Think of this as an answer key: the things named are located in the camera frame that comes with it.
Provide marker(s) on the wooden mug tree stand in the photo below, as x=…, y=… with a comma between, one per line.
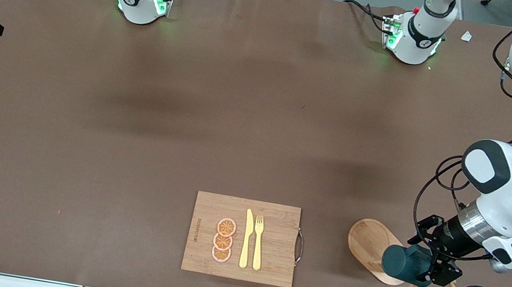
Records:
x=368, y=243

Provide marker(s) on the dark teal cup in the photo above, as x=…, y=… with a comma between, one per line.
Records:
x=401, y=261

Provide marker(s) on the bamboo cutting board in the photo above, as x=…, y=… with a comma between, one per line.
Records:
x=275, y=213

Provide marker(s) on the brown table cover sheet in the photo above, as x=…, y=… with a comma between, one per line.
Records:
x=78, y=161

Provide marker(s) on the white paper scrap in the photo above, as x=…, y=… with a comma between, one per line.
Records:
x=466, y=36

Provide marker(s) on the orange slice toy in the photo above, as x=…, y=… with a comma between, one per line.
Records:
x=222, y=242
x=221, y=255
x=226, y=227

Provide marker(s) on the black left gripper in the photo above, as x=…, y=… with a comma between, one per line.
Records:
x=452, y=238

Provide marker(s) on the yellow plastic knife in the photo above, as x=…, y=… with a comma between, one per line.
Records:
x=245, y=244

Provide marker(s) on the yellow plastic fork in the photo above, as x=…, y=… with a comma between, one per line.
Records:
x=258, y=251

